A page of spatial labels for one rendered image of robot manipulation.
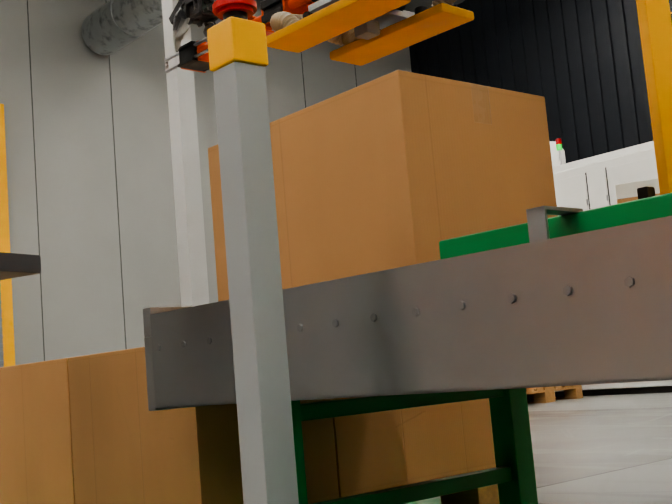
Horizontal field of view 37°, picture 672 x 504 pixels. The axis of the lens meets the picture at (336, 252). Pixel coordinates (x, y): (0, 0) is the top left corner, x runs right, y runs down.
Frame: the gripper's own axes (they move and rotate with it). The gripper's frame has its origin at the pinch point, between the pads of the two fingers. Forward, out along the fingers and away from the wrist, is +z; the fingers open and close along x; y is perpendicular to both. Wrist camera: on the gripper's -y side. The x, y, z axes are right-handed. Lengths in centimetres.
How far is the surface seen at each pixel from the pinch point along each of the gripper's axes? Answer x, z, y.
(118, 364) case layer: -18, 76, -16
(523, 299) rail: -33, 75, 120
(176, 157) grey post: 179, -52, -289
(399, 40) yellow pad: 11, 13, 60
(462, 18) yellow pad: 13, 13, 76
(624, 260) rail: -33, 72, 136
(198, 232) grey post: 187, -6, -282
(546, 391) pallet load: 625, 117, -375
